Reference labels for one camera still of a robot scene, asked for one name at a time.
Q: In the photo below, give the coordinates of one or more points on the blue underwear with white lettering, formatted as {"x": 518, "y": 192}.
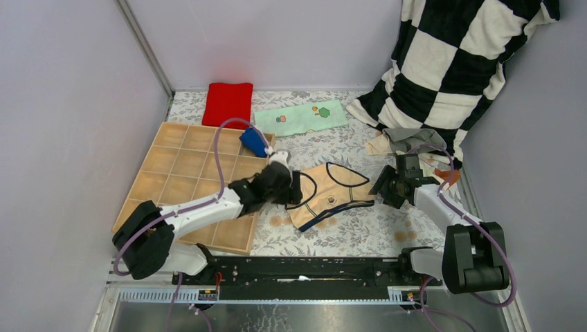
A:
{"x": 255, "y": 141}

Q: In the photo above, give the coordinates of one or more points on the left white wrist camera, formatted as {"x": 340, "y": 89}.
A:
{"x": 279, "y": 158}

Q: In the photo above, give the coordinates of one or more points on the light green patterned cloth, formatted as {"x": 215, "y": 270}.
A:
{"x": 300, "y": 119}

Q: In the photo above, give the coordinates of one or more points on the grey crumpled cloth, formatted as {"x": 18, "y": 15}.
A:
{"x": 420, "y": 140}

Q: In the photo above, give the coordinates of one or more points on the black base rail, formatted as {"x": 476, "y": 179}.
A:
{"x": 304, "y": 278}

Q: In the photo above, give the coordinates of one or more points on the red folded cloth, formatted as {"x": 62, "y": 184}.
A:
{"x": 225, "y": 101}

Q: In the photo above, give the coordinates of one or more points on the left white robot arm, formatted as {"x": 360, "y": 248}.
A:
{"x": 148, "y": 241}

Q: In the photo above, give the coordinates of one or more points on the cream cloth under grey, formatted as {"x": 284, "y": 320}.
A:
{"x": 378, "y": 146}

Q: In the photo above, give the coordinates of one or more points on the black white checkered blanket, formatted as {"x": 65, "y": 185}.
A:
{"x": 448, "y": 65}

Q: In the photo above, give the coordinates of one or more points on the orange cloth piece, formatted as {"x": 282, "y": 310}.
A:
{"x": 452, "y": 177}

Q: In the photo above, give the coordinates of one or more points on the beige cloth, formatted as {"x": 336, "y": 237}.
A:
{"x": 327, "y": 190}

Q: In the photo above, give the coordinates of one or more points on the wooden compartment tray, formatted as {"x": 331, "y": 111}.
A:
{"x": 183, "y": 164}

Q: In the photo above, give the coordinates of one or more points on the floral patterned table mat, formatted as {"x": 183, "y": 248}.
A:
{"x": 379, "y": 230}

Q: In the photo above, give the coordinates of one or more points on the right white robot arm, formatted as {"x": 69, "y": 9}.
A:
{"x": 473, "y": 259}

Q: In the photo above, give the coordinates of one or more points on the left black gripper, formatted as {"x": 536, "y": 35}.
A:
{"x": 294, "y": 195}

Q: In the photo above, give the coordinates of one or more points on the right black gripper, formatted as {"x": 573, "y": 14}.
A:
{"x": 387, "y": 173}

